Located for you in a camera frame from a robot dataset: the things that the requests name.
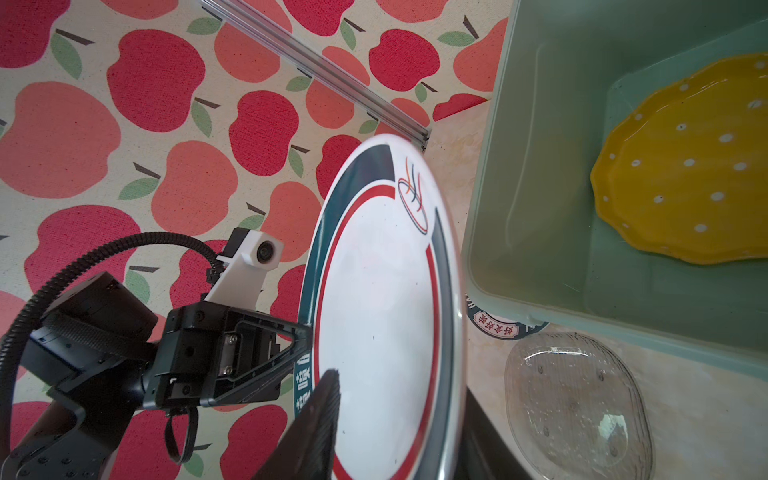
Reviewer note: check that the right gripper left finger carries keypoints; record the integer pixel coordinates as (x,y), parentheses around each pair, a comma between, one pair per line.
(307,450)

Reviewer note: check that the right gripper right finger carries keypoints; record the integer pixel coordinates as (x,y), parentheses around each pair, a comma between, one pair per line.
(482,453)

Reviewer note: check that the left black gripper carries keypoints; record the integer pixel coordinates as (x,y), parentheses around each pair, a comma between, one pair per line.
(211,355)

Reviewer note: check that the white plate green red rim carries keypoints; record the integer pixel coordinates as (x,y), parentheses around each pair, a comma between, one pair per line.
(383,294)

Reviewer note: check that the yellow polka dot plate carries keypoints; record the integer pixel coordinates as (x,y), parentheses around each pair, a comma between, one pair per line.
(685,174)

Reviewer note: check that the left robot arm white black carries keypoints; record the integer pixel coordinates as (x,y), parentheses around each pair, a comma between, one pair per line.
(92,347)

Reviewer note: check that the light green plastic bin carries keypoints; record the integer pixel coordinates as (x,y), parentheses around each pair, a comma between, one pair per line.
(535,249)

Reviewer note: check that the grey clear glass plate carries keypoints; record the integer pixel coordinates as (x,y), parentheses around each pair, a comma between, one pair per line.
(575,410)

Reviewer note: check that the small green rim lettered plate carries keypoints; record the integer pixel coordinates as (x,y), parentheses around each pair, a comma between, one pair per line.
(498,327)

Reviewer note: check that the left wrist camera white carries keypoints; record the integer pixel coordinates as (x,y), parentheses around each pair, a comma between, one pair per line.
(248,257)

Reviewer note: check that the left aluminium frame post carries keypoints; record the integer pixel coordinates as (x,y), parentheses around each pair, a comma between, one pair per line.
(260,28)

